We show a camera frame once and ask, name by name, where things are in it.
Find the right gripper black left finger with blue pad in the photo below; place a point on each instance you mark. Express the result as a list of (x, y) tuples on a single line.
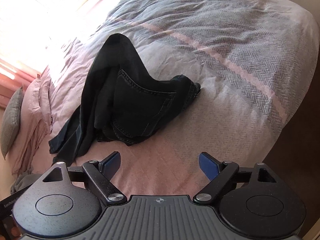
[(97, 175)]

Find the grey sweatpants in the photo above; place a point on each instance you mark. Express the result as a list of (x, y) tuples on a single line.
[(23, 180)]

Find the pink and grey bed duvet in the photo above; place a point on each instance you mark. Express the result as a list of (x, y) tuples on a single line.
[(254, 60)]

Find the grey checked cushion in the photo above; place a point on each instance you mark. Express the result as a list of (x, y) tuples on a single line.
[(11, 122)]

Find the dark blue denim jeans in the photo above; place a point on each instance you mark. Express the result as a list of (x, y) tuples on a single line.
[(120, 101)]

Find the pink left curtain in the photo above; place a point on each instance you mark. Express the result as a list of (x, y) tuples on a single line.
[(15, 75)]

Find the pink pillow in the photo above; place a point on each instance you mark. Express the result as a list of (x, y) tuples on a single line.
[(35, 124)]

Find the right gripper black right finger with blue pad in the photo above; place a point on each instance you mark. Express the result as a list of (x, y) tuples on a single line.
[(223, 178)]

